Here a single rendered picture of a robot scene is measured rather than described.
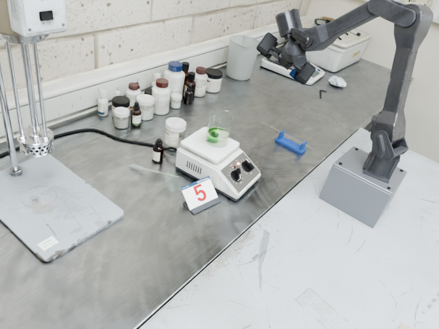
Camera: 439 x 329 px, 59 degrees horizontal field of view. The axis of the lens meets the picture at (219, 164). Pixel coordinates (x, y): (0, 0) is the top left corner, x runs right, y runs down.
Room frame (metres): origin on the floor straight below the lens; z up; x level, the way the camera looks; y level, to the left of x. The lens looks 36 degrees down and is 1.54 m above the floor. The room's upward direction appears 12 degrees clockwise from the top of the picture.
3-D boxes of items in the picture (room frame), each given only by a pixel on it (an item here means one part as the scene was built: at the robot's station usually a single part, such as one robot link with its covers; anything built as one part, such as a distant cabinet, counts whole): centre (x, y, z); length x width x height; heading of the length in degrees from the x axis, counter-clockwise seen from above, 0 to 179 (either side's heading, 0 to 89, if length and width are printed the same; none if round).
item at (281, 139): (1.07, -0.21, 0.92); 0.10 x 0.03 x 0.04; 59
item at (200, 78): (1.30, 0.13, 0.95); 0.06 x 0.06 x 0.10
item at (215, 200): (0.72, 0.03, 0.92); 0.09 x 0.06 x 0.04; 138
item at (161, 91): (1.12, 0.23, 0.95); 0.06 x 0.06 x 0.11
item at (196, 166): (0.84, 0.01, 0.94); 0.22 x 0.13 x 0.08; 64
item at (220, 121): (0.86, 0.02, 1.03); 0.07 x 0.06 x 0.08; 146
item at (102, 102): (1.02, 0.39, 0.94); 0.03 x 0.03 x 0.08
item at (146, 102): (1.06, 0.27, 0.93); 0.06 x 0.06 x 0.07
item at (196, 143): (0.85, 0.03, 0.98); 0.12 x 0.12 x 0.01; 64
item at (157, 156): (0.85, 0.17, 0.94); 0.03 x 0.03 x 0.07
